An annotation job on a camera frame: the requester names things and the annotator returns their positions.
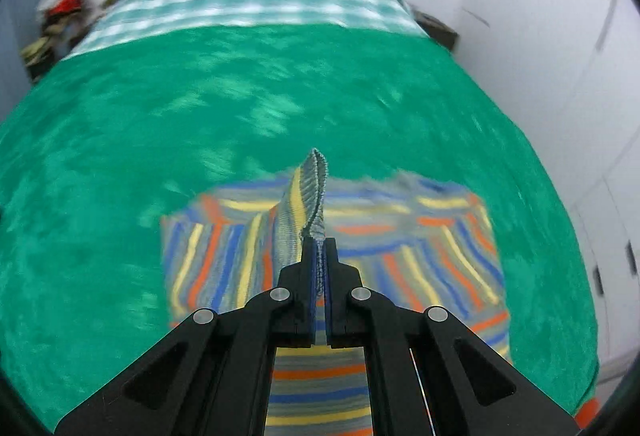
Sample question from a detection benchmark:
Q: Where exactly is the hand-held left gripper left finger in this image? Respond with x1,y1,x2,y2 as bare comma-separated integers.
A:
54,237,318,436

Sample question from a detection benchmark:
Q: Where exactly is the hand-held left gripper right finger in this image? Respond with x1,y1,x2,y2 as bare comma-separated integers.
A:
324,237,582,436

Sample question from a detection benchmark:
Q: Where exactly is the striped knit sweater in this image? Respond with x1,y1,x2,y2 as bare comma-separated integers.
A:
160,147,513,436

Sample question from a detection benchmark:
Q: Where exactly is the pile of clothes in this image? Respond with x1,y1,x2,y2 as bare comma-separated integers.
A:
20,0,96,82

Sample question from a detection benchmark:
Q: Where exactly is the green blanket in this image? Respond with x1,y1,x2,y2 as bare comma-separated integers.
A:
0,24,601,432

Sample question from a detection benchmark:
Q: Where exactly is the dark wooden nightstand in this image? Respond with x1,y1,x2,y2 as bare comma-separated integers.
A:
412,9,460,53

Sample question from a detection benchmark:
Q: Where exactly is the orange bedsheet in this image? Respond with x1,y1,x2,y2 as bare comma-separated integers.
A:
574,397,601,429

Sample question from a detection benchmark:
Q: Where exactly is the green checkered bedsheet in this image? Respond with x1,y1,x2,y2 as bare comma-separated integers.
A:
62,0,431,62

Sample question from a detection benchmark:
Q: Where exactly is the white wardrobe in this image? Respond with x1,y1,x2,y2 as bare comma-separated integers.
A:
452,0,640,367

